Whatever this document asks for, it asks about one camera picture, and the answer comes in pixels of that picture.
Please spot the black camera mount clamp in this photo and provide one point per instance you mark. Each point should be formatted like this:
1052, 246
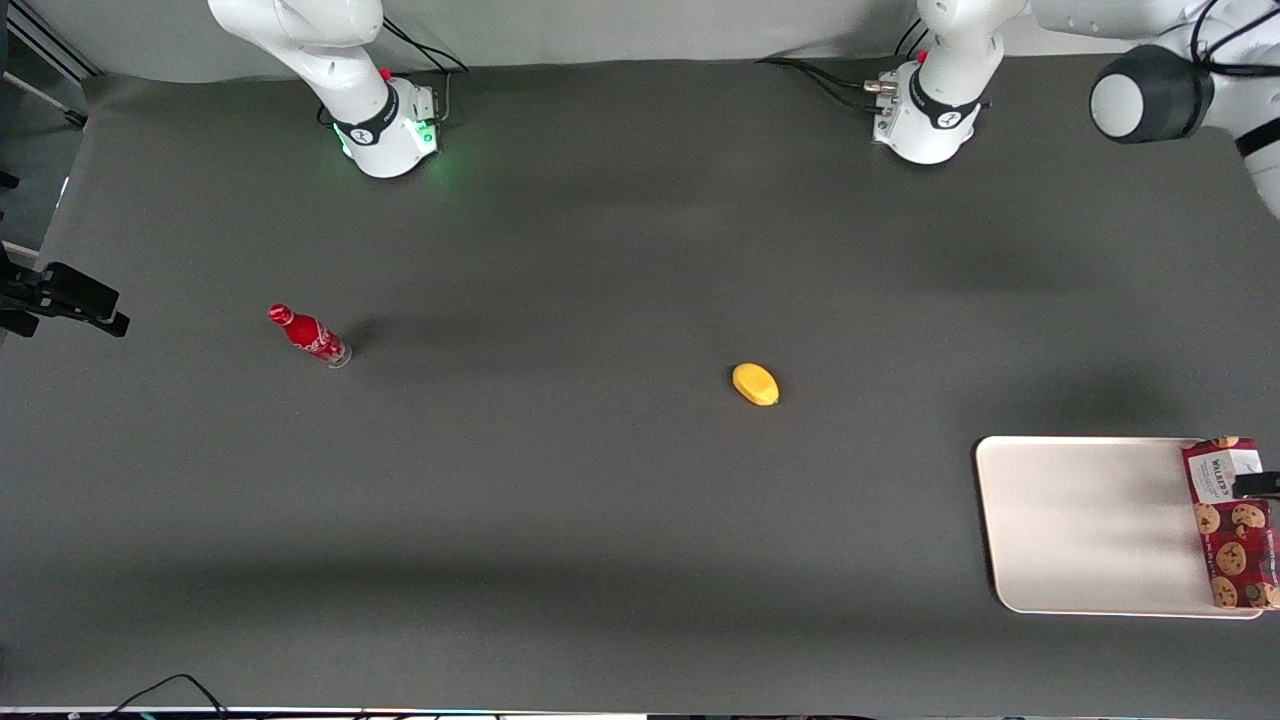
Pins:
70, 295

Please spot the red cola bottle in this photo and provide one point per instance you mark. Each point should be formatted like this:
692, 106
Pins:
308, 334

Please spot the yellow lemon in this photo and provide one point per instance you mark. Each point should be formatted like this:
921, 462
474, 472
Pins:
756, 384

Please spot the white rectangular tray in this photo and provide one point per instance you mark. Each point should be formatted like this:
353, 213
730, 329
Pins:
1085, 525

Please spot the red tartan cookie box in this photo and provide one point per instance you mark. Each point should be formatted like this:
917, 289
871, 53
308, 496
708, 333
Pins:
1235, 540

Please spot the aluminium frame profile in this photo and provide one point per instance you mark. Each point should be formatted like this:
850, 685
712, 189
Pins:
50, 45

